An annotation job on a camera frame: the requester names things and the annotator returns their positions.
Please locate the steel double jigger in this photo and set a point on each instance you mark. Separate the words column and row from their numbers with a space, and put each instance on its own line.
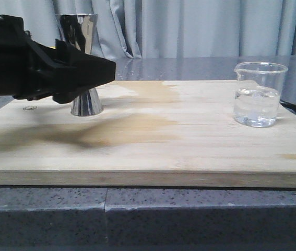
column 78, row 30

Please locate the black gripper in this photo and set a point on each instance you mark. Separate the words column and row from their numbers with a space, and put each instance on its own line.
column 26, row 67

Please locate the wooden cutting board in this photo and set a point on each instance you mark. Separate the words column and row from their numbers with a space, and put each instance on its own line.
column 150, row 133

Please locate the grey curtain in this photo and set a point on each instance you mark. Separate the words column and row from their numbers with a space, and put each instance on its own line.
column 170, row 29

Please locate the clear glass beaker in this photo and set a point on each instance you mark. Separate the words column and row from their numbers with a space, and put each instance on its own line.
column 257, row 94

